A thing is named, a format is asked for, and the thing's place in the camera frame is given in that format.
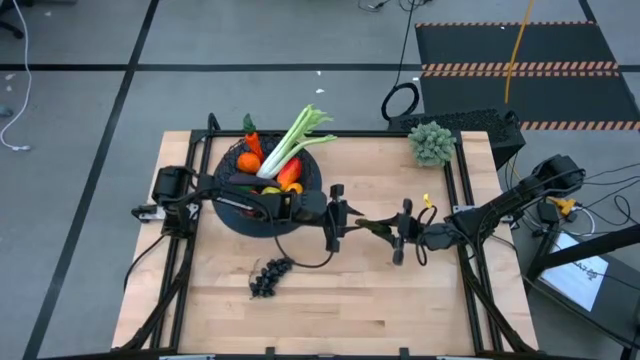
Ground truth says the black coiled floor cable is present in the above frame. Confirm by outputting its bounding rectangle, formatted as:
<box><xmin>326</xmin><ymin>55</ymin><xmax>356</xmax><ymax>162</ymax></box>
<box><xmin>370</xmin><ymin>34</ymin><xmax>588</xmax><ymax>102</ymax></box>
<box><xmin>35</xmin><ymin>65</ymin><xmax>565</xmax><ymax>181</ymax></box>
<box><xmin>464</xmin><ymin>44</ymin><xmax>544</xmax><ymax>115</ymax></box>
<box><xmin>380</xmin><ymin>0</ymin><xmax>422</xmax><ymax>123</ymax></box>

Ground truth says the black wire mesh basket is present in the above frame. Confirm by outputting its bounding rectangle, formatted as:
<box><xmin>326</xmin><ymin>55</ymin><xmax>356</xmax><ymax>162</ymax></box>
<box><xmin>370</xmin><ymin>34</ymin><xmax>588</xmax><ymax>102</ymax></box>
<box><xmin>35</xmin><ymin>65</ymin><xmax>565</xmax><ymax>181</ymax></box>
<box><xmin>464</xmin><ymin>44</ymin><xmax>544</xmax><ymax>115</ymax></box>
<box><xmin>209</xmin><ymin>144</ymin><xmax>324</xmax><ymax>239</ymax></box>

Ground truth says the green succulent plant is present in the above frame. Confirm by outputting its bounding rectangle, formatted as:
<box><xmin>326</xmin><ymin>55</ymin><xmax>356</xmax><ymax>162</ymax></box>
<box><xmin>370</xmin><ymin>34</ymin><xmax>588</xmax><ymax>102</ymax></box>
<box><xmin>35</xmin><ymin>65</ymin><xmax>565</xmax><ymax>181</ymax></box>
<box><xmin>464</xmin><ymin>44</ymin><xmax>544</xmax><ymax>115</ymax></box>
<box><xmin>407</xmin><ymin>120</ymin><xmax>458</xmax><ymax>169</ymax></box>

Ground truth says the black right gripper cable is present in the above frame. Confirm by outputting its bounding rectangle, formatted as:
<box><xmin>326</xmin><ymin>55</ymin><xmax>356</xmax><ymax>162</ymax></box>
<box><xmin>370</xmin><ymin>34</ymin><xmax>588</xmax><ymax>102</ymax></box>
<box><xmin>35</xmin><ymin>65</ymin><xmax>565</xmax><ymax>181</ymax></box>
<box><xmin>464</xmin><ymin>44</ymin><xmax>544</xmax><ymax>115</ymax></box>
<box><xmin>414</xmin><ymin>204</ymin><xmax>437</xmax><ymax>267</ymax></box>

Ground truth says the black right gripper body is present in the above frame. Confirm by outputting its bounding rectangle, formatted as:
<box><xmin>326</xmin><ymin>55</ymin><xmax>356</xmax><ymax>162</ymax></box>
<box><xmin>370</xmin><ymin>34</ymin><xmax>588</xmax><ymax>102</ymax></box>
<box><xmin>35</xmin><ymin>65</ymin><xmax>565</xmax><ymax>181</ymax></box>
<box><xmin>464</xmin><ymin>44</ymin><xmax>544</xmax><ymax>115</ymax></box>
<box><xmin>391</xmin><ymin>197</ymin><xmax>456</xmax><ymax>267</ymax></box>

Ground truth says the orange tangerine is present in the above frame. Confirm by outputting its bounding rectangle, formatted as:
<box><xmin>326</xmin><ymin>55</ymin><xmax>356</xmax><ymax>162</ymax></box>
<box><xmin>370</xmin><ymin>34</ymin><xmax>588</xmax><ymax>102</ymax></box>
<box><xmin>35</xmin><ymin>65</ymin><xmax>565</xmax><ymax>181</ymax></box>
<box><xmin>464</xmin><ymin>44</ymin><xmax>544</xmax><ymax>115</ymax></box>
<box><xmin>236</xmin><ymin>151</ymin><xmax>262</xmax><ymax>175</ymax></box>

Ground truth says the white looped cable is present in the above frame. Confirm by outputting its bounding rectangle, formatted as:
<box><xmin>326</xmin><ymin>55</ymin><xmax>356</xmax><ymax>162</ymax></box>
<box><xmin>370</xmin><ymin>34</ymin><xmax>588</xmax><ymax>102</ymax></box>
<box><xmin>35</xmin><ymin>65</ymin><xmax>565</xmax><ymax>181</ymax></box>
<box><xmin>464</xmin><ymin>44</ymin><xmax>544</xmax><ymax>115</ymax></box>
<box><xmin>569</xmin><ymin>205</ymin><xmax>597</xmax><ymax>237</ymax></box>

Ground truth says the pale green celery stalk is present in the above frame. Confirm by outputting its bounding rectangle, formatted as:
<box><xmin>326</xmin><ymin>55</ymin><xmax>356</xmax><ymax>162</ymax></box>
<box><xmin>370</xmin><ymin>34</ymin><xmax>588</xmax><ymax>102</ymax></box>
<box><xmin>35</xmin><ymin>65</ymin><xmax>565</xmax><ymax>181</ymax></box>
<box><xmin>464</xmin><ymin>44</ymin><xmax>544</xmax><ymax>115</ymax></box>
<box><xmin>255</xmin><ymin>103</ymin><xmax>338</xmax><ymax>180</ymax></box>

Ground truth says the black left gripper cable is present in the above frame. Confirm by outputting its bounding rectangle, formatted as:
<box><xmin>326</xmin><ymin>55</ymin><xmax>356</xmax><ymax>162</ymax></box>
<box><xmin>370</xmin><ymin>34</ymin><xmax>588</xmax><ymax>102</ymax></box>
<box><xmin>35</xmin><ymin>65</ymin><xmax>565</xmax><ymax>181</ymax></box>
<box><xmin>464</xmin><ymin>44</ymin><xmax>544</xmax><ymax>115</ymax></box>
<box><xmin>273</xmin><ymin>234</ymin><xmax>335</xmax><ymax>270</ymax></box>

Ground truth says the black hazard-striped floor mat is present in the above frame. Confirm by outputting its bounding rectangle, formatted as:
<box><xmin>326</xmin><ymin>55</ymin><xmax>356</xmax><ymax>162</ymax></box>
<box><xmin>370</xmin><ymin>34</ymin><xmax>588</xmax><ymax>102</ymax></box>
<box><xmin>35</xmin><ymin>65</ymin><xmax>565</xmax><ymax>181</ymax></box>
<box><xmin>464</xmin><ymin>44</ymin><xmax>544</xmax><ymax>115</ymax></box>
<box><xmin>414</xmin><ymin>20</ymin><xmax>640</xmax><ymax>134</ymax></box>

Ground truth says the black metal table frame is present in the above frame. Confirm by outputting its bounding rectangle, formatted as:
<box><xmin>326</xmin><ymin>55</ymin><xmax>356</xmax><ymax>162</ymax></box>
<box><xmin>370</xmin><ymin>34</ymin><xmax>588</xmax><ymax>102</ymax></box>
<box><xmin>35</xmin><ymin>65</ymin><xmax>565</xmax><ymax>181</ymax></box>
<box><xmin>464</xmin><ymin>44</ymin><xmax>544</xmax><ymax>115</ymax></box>
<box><xmin>113</xmin><ymin>112</ymin><xmax>540</xmax><ymax>360</ymax></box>

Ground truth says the white paper sheet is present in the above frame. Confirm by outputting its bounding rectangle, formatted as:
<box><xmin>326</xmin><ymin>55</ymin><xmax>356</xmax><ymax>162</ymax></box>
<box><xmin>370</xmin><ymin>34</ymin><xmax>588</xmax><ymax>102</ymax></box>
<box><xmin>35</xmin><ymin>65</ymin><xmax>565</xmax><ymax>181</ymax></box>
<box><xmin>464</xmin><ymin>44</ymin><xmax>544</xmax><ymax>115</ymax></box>
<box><xmin>539</xmin><ymin>232</ymin><xmax>610</xmax><ymax>314</ymax></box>

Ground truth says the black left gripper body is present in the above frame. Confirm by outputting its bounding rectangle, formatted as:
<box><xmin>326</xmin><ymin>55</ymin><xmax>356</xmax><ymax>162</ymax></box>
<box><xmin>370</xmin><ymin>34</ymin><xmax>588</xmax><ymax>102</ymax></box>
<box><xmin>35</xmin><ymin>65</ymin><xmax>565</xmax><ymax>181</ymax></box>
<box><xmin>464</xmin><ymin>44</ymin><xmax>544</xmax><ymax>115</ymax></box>
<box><xmin>289</xmin><ymin>182</ymin><xmax>350</xmax><ymax>255</ymax></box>

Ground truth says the yellow cable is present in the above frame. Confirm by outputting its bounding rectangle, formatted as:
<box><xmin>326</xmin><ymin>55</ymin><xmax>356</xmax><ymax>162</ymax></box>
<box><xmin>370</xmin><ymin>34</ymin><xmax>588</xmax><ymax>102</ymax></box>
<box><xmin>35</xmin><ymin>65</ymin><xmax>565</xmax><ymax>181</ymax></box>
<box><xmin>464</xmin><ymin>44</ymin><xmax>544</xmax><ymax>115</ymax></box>
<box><xmin>503</xmin><ymin>0</ymin><xmax>536</xmax><ymax>105</ymax></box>

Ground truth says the black table-side cable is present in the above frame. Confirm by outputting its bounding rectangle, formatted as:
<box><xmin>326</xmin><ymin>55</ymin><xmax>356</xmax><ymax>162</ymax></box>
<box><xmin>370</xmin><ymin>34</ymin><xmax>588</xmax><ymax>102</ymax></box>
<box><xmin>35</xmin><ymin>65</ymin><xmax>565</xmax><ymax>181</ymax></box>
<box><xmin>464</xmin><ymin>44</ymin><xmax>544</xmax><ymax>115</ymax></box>
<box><xmin>123</xmin><ymin>232</ymin><xmax>169</xmax><ymax>294</ymax></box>

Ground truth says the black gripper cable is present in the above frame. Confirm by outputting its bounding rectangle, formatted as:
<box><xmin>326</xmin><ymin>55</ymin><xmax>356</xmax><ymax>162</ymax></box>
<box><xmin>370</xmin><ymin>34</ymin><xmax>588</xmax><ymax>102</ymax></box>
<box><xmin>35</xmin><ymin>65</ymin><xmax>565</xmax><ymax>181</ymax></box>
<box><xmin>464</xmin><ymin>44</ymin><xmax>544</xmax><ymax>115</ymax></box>
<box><xmin>273</xmin><ymin>234</ymin><xmax>335</xmax><ymax>270</ymax></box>
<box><xmin>414</xmin><ymin>204</ymin><xmax>437</xmax><ymax>267</ymax></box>

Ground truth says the black power adapter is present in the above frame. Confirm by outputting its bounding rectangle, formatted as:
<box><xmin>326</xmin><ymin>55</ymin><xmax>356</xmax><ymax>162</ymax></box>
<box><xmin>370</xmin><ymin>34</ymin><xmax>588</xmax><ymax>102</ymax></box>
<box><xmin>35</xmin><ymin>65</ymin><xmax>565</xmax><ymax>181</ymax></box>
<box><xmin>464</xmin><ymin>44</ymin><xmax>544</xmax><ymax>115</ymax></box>
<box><xmin>537</xmin><ymin>200</ymin><xmax>561</xmax><ymax>225</ymax></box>

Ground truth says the red and yellow mango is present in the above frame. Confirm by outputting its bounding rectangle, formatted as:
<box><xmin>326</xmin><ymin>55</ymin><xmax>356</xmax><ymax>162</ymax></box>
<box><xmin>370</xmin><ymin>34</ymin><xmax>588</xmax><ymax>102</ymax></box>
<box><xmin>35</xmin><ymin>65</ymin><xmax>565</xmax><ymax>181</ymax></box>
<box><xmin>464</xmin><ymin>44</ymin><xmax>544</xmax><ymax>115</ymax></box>
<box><xmin>276</xmin><ymin>157</ymin><xmax>304</xmax><ymax>191</ymax></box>

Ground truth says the dark purple grape bunch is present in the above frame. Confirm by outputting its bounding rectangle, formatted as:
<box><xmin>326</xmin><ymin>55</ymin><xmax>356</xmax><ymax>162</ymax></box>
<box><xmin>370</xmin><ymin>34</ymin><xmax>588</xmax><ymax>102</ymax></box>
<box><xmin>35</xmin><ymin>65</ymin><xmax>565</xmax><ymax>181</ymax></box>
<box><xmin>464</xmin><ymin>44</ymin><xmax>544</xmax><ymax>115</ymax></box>
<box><xmin>248</xmin><ymin>256</ymin><xmax>296</xmax><ymax>300</ymax></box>

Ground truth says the black side stand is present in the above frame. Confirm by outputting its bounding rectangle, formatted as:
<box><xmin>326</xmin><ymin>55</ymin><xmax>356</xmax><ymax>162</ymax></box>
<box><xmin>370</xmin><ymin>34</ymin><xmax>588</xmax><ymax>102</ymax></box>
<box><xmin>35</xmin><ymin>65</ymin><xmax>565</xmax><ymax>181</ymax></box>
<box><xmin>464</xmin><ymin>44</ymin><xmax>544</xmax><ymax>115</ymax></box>
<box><xmin>522</xmin><ymin>222</ymin><xmax>640</xmax><ymax>351</ymax></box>

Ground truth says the dark green cucumber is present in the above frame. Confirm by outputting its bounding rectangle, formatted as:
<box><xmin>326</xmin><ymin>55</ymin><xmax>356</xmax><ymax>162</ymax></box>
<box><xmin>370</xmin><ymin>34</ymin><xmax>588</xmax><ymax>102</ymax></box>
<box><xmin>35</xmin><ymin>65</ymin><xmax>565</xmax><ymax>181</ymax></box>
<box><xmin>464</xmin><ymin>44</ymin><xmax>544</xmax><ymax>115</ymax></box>
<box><xmin>355</xmin><ymin>217</ymin><xmax>396</xmax><ymax>237</ymax></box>

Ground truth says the white floor cable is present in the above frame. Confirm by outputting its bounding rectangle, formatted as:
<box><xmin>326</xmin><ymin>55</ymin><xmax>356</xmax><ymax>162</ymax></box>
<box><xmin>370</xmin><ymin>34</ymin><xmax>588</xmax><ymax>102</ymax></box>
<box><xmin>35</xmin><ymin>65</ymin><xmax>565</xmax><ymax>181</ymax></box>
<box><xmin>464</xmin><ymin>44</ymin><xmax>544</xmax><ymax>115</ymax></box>
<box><xmin>0</xmin><ymin>0</ymin><xmax>34</xmax><ymax>152</ymax></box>

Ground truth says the black perforated case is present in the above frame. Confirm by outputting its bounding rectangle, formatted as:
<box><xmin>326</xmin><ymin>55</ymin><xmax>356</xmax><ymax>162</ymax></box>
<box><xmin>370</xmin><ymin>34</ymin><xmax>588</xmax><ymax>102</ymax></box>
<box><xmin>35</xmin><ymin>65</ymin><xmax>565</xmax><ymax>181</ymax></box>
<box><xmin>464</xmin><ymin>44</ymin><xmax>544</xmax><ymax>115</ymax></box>
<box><xmin>387</xmin><ymin>106</ymin><xmax>527</xmax><ymax>171</ymax></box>

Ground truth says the orange carrot with green top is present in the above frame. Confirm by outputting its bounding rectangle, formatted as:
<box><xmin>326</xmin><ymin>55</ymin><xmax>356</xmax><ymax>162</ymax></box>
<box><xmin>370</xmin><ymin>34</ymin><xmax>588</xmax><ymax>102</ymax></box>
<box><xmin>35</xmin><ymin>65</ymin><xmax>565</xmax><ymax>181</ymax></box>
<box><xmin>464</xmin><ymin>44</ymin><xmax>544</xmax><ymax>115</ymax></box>
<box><xmin>242</xmin><ymin>113</ymin><xmax>265</xmax><ymax>164</ymax></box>

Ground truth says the yellow cable connector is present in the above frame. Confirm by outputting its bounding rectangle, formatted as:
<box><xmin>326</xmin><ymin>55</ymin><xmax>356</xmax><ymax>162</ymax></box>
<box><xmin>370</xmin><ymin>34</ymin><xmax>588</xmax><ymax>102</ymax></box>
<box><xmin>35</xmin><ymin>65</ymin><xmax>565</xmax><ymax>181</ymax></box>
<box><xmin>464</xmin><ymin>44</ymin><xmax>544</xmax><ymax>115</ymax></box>
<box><xmin>552</xmin><ymin>197</ymin><xmax>580</xmax><ymax>217</ymax></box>

